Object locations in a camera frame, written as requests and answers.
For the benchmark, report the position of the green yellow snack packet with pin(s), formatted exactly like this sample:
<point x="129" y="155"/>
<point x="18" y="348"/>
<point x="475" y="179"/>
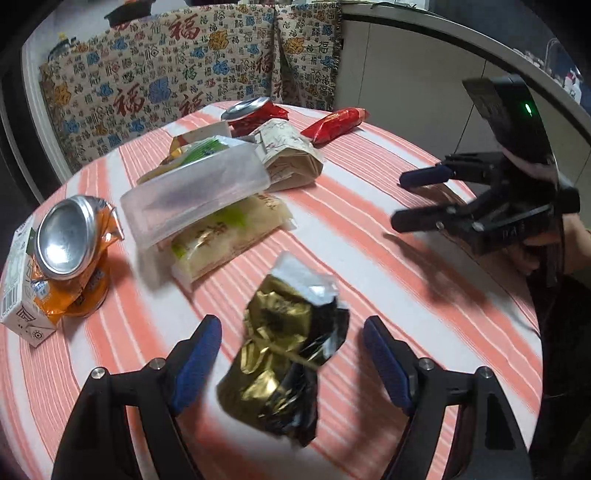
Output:
<point x="190" y="147"/>

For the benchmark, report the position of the right hand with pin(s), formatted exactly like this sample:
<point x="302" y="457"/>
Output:
<point x="573" y="238"/>

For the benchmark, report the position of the white milk carton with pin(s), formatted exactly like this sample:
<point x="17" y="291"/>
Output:
<point x="19" y="312"/>

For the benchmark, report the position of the black camera green light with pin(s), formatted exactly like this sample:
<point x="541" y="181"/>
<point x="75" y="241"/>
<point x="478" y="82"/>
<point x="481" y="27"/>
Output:
<point x="509" y="108"/>

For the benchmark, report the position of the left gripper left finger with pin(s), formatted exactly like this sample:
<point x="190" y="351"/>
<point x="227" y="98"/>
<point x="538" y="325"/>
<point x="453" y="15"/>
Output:
<point x="97" y="443"/>

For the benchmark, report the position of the clear plastic container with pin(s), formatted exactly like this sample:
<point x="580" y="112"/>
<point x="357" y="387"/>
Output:
<point x="164" y="205"/>

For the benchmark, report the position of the red sausage packet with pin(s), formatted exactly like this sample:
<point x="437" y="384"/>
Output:
<point x="336" y="124"/>

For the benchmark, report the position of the yellow green noodle packet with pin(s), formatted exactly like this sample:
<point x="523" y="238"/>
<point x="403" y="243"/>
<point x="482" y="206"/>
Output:
<point x="218" y="238"/>

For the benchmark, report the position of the gold black foil wrapper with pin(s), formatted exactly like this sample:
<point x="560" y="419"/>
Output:
<point x="294" y="324"/>

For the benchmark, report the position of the patterned fu character cloth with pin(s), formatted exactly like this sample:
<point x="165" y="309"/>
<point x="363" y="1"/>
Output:
<point x="146" y="73"/>

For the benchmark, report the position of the crushed red can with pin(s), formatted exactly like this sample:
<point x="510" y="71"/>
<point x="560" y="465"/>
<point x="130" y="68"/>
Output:
<point x="246" y="116"/>

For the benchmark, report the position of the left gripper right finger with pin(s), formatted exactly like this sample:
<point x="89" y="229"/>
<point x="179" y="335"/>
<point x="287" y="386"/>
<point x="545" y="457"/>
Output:
<point x="487" y="442"/>

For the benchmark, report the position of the crushed orange can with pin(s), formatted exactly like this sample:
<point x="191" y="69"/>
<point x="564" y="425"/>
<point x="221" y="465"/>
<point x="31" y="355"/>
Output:
<point x="71" y="271"/>

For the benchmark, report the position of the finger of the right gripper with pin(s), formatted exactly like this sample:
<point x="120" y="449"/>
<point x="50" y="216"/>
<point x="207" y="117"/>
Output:
<point x="426" y="176"/>
<point x="429" y="217"/>

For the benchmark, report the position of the beige paper bag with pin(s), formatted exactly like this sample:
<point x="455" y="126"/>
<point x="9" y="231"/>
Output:
<point x="289" y="158"/>

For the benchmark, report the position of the pink striped tablecloth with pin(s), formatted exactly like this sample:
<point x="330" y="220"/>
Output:
<point x="462" y="312"/>

